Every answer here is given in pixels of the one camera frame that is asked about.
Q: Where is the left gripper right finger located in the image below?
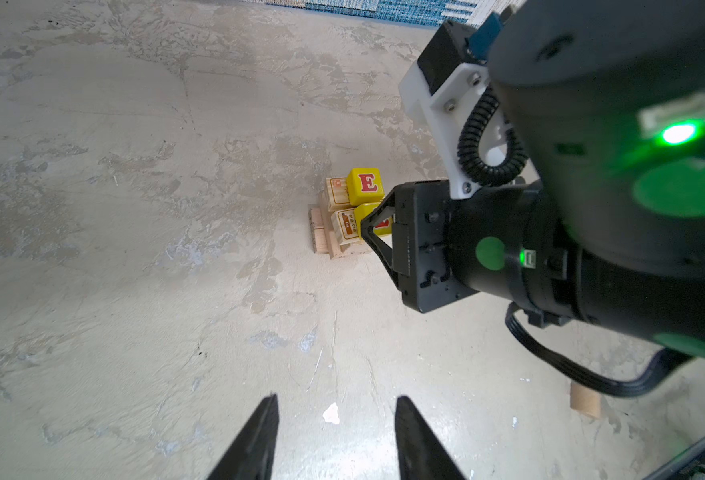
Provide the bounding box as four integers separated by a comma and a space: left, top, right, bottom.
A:
395, 396, 466, 480

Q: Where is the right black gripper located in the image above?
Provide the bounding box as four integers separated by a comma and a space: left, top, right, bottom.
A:
360, 180, 476, 313

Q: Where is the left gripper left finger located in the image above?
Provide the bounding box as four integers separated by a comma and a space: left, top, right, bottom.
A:
208, 394, 280, 480

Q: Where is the small yellow block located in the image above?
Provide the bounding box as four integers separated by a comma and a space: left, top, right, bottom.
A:
351, 201, 394, 238

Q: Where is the yellow letter cube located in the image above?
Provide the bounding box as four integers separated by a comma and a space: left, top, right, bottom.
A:
346, 167, 385, 206

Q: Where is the patterned wood block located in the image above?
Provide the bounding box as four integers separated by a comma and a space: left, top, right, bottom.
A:
324, 177, 353, 212
330, 208, 362, 247

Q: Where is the light wood block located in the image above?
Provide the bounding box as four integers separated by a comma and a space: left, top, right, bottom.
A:
319, 190, 373, 260

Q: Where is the small wood cylinder block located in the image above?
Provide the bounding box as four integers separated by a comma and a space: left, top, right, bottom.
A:
570, 382, 602, 419

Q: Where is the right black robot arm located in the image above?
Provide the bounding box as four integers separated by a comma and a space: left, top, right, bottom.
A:
360, 1, 705, 359

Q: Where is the black corrugated cable hose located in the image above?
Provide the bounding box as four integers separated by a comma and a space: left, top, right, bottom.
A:
455, 86, 529, 188

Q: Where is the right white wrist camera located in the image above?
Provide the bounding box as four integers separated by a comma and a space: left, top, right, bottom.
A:
399, 7, 529, 200

